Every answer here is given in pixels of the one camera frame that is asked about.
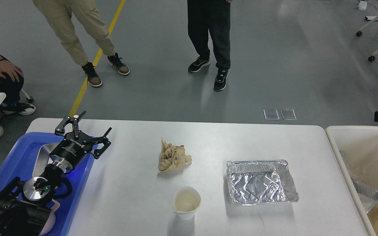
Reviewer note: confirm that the stainless steel rectangular tray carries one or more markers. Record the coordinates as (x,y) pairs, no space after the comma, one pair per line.
(43,159)

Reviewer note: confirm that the blue plastic tray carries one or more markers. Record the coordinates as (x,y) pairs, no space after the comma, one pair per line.
(20,163)

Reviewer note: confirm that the white plastic bin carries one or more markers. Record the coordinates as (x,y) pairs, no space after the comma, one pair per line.
(356,151)

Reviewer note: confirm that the pink mug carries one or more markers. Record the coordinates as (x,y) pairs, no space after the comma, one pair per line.
(51,219)

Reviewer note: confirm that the person in dark jeans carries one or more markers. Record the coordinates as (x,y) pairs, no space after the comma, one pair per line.
(11,83)

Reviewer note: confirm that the foil tray inside bin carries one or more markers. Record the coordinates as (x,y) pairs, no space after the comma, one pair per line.
(368,195)

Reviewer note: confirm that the crumpled brown paper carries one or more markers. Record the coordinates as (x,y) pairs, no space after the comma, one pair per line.
(173,157)

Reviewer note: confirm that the right floor outlet plate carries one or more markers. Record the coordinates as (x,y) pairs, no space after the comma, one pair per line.
(288,114)

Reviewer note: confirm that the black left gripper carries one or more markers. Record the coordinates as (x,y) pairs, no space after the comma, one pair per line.
(71,150)

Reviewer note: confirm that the white paper cup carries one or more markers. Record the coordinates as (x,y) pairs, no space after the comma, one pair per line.
(186,202)

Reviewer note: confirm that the left floor outlet plate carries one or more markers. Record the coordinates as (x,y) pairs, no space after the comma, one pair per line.
(271,114)

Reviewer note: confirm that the grey office chair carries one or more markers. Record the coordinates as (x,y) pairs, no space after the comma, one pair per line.
(29,98)

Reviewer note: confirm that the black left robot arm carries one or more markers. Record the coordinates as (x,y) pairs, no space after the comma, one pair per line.
(43,177)

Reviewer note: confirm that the floor outlet plate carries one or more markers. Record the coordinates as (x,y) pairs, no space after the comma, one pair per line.
(271,114)
(288,114)

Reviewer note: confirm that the aluminium foil tray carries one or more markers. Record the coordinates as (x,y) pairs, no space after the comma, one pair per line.
(260,182)

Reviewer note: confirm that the person in black trousers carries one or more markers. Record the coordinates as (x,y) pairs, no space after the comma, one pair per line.
(210,19)

